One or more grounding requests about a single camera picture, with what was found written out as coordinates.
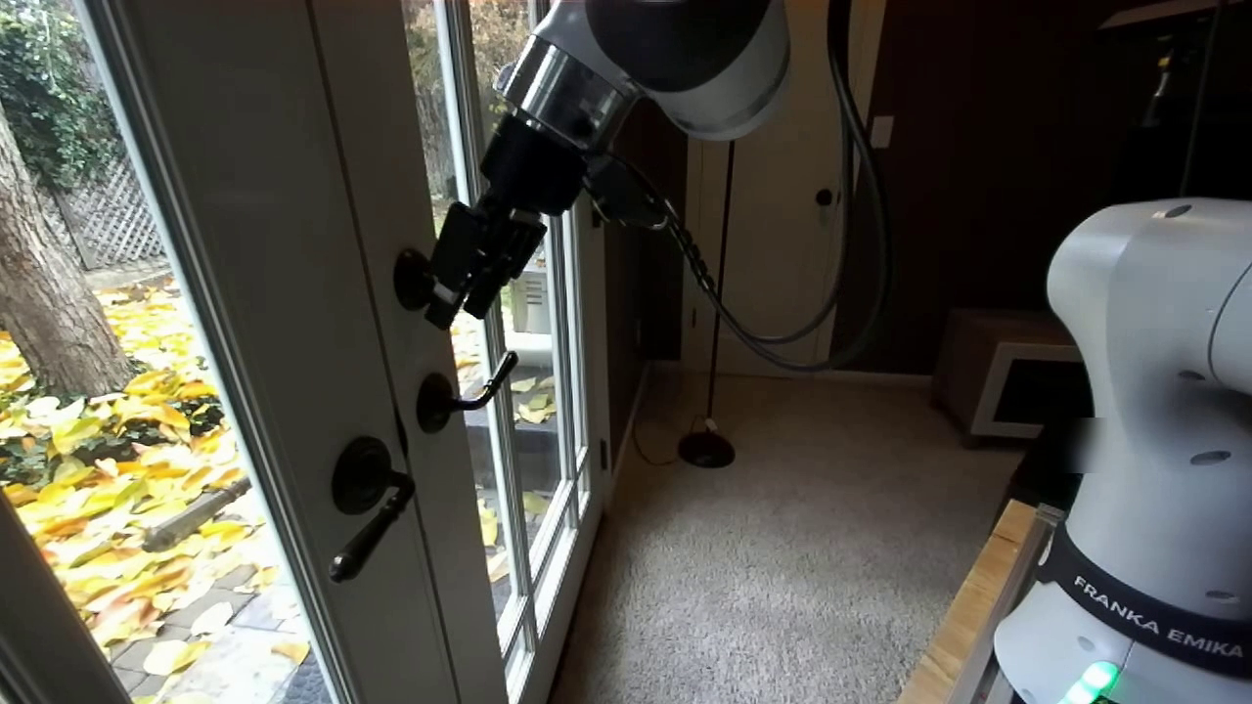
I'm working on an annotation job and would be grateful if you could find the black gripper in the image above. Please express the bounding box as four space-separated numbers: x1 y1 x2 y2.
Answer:
420 109 594 336

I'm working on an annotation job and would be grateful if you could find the black deadbolt thumb-turn lock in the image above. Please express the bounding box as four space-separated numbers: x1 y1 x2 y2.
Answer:
390 246 440 314

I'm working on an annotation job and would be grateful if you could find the small black door lever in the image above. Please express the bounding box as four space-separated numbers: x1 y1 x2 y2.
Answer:
411 346 519 439

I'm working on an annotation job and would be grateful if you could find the white door with deadbolt lock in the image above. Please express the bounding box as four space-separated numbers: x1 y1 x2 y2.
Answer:
309 0 618 704

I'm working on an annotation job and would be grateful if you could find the white door with large lever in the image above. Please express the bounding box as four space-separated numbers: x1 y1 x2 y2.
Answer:
75 0 517 704

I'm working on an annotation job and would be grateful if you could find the large black door lever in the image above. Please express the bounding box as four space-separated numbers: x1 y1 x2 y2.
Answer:
325 431 423 585

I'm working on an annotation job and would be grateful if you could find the black floor lamp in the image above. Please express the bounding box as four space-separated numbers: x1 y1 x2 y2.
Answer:
675 136 744 471

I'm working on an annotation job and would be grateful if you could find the lattice fence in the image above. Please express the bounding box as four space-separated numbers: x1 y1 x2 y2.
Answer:
43 151 174 276

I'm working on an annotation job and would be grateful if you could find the tree trunk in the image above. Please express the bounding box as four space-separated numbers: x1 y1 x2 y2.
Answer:
0 109 136 404

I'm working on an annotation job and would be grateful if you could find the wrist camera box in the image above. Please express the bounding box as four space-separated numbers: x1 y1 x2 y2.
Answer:
582 151 676 237

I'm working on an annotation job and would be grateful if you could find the brown box with white frame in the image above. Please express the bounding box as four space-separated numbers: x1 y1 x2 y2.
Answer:
929 303 1102 447

